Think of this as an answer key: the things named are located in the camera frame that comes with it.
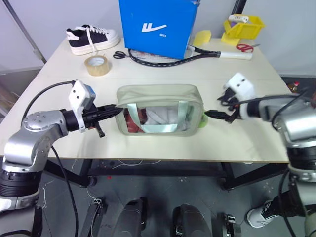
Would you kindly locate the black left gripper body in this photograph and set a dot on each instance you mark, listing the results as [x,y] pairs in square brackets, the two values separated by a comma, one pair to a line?
[92,117]

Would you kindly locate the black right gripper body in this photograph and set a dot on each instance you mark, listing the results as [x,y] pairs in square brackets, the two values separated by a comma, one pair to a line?
[233,108]

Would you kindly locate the beige transparent pouch bag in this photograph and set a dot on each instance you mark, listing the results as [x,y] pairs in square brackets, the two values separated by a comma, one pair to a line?
[158,95]

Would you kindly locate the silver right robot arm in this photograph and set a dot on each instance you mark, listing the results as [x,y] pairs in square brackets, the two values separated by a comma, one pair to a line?
[296,128]

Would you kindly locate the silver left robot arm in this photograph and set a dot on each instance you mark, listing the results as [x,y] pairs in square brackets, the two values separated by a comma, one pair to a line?
[37,140]

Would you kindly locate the brown packing tape roll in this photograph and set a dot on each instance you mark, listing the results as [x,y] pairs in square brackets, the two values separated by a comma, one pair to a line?
[98,70]

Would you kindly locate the black scissors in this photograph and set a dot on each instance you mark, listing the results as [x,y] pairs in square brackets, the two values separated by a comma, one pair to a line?
[119,55]

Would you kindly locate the red scissors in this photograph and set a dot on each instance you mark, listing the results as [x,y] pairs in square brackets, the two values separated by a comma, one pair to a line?
[245,48]

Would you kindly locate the bottle with red cap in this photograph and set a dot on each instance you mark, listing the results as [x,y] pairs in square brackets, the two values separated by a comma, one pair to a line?
[293,86]

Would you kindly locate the black and white sneaker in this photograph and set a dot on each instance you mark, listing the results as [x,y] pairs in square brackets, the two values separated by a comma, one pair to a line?
[81,39]

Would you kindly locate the yellow sponge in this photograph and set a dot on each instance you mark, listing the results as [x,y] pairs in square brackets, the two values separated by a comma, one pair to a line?
[202,37]

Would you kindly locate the yellow plastic bin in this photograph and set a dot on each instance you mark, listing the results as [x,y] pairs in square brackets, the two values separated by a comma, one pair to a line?
[247,30]

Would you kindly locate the white remote control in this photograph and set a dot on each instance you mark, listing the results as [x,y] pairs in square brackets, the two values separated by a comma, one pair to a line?
[238,18]

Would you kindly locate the blue shoe box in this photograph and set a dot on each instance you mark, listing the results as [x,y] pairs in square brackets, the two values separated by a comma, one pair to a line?
[155,24]

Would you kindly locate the black floor stand foot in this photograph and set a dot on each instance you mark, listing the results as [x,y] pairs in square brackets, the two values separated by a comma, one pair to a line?
[92,217]
[232,225]

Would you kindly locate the dark metal pole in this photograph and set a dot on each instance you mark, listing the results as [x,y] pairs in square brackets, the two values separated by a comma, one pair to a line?
[239,6]

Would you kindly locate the grey metal pole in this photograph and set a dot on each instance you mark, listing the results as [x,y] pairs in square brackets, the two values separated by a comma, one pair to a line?
[27,34]

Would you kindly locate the white person's sneaker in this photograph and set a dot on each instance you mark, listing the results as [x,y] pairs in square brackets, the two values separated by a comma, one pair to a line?
[259,216]

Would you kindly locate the dark rounded shape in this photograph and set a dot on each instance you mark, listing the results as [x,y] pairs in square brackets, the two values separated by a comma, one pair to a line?
[188,221]

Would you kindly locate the person's black trouser leg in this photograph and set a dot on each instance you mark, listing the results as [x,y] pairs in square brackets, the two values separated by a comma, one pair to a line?
[286,203]

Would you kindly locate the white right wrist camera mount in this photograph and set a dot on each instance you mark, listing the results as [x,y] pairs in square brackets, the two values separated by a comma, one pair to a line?
[240,85]

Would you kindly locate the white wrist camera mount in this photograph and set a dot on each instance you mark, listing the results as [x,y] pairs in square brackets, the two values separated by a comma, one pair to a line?
[78,95]
[240,85]

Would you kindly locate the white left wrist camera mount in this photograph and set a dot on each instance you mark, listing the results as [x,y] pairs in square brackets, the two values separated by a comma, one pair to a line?
[78,95]

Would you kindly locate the black metal table frame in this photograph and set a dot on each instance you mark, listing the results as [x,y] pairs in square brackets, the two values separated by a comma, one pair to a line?
[158,170]

